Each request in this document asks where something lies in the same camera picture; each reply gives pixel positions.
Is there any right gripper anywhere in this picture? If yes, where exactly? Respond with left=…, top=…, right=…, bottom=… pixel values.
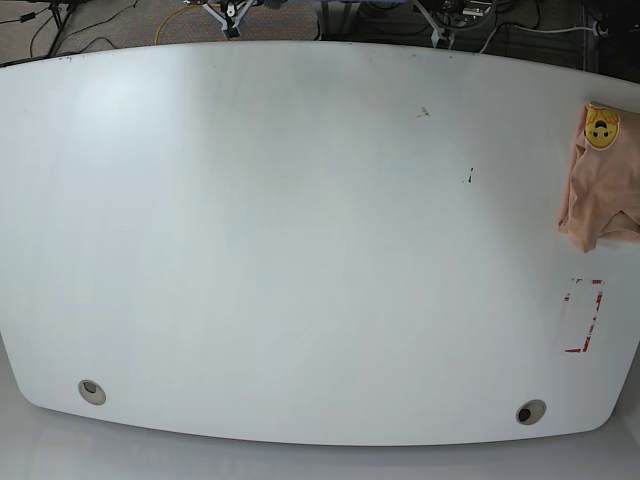
left=201, top=0, right=258, bottom=30

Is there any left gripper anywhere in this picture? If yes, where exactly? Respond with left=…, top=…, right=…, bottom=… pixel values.
left=413, top=0, right=495, bottom=38

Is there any peach t-shirt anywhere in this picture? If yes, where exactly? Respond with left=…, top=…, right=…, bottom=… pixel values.
left=558, top=102, right=639, bottom=253

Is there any black tripod stand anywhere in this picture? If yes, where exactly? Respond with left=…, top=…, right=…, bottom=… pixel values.
left=1, top=1, right=84, bottom=68

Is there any red tape rectangle marking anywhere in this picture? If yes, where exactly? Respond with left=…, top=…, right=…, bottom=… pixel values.
left=557, top=278, right=605, bottom=353

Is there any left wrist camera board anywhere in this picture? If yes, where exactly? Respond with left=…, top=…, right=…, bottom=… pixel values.
left=431, top=30, right=455, bottom=50

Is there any yellow cable on floor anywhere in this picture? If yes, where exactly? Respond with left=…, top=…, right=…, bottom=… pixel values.
left=154, top=0, right=201, bottom=46

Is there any white cable on floor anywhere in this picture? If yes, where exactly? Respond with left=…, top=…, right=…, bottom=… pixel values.
left=478, top=22, right=596, bottom=54

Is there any right table cable grommet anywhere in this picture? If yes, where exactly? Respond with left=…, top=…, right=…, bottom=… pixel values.
left=516, top=399, right=546, bottom=426

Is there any table cable grommet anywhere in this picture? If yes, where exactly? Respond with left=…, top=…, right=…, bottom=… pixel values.
left=78, top=380, right=106, bottom=406
left=516, top=399, right=546, bottom=426

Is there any left table cable grommet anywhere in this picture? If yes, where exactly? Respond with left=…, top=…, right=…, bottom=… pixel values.
left=78, top=380, right=106, bottom=406

